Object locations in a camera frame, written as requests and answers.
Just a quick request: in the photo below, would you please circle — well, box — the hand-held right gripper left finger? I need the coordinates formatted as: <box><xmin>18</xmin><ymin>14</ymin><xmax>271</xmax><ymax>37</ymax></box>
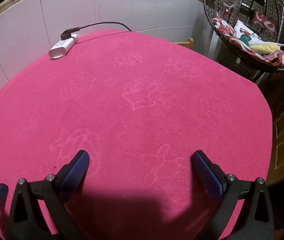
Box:
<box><xmin>8</xmin><ymin>150</ymin><xmax>90</xmax><ymax>240</ymax></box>

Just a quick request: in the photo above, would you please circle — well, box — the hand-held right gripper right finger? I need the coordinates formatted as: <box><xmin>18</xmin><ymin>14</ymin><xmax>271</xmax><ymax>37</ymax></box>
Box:
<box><xmin>191</xmin><ymin>150</ymin><xmax>275</xmax><ymax>240</ymax></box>

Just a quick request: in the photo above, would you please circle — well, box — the white power strip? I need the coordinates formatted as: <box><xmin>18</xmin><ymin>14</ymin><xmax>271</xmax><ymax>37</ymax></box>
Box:
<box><xmin>48</xmin><ymin>34</ymin><xmax>79</xmax><ymax>60</ymax></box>

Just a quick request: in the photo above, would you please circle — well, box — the wooden chair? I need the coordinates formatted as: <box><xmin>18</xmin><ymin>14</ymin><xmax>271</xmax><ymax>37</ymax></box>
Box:
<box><xmin>176</xmin><ymin>38</ymin><xmax>194</xmax><ymax>49</ymax></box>

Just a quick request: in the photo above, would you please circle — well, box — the yellow cloth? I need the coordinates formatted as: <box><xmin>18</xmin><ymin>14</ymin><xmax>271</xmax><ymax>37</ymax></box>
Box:
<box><xmin>249</xmin><ymin>42</ymin><xmax>284</xmax><ymax>54</ymax></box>

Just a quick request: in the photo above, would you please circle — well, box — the green item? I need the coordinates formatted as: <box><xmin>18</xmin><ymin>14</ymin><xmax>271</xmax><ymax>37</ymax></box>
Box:
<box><xmin>237</xmin><ymin>34</ymin><xmax>253</xmax><ymax>47</ymax></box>

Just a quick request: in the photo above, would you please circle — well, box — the red white floral cushion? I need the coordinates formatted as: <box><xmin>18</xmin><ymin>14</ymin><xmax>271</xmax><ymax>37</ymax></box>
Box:
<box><xmin>211</xmin><ymin>16</ymin><xmax>284</xmax><ymax>68</ymax></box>

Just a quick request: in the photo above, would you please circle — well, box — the white cloth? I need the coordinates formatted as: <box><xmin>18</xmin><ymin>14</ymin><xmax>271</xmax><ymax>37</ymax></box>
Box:
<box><xmin>233</xmin><ymin>20</ymin><xmax>262</xmax><ymax>43</ymax></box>

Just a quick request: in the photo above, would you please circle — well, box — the red patterned pillow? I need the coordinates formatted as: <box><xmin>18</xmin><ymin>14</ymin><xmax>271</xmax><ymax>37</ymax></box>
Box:
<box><xmin>252</xmin><ymin>10</ymin><xmax>280</xmax><ymax>36</ymax></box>

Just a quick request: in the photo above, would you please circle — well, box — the hanging wicker chair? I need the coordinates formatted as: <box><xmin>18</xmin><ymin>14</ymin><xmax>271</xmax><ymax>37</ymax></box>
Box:
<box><xmin>203</xmin><ymin>0</ymin><xmax>284</xmax><ymax>73</ymax></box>

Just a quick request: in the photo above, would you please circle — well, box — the black plug with cable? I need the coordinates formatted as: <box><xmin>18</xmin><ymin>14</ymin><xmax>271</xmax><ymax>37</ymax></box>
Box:
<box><xmin>61</xmin><ymin>22</ymin><xmax>132</xmax><ymax>40</ymax></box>

